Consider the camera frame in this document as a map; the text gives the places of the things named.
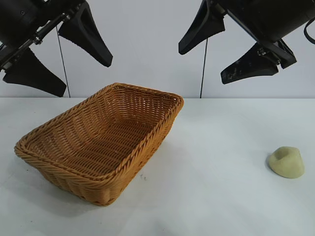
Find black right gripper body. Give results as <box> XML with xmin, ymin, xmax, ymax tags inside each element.
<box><xmin>211</xmin><ymin>0</ymin><xmax>315</xmax><ymax>70</ymax></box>

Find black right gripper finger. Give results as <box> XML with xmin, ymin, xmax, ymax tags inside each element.
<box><xmin>178</xmin><ymin>0</ymin><xmax>226</xmax><ymax>56</ymax></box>
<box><xmin>220</xmin><ymin>42</ymin><xmax>281</xmax><ymax>86</ymax></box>

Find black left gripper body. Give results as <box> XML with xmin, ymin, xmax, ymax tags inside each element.
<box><xmin>0</xmin><ymin>0</ymin><xmax>86</xmax><ymax>72</ymax></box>

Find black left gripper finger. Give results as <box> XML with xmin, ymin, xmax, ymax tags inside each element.
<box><xmin>1</xmin><ymin>47</ymin><xmax>67</xmax><ymax>98</ymax></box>
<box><xmin>58</xmin><ymin>2</ymin><xmax>114</xmax><ymax>68</ymax></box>

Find brown woven wicker basket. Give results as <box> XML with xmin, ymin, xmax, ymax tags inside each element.
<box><xmin>14</xmin><ymin>82</ymin><xmax>185</xmax><ymax>207</ymax></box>

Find pale yellow egg yolk pastry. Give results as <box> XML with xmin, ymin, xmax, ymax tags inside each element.
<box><xmin>265</xmin><ymin>146</ymin><xmax>305</xmax><ymax>179</ymax></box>

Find black cable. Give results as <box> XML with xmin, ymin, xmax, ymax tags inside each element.
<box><xmin>303</xmin><ymin>21</ymin><xmax>315</xmax><ymax>46</ymax></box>

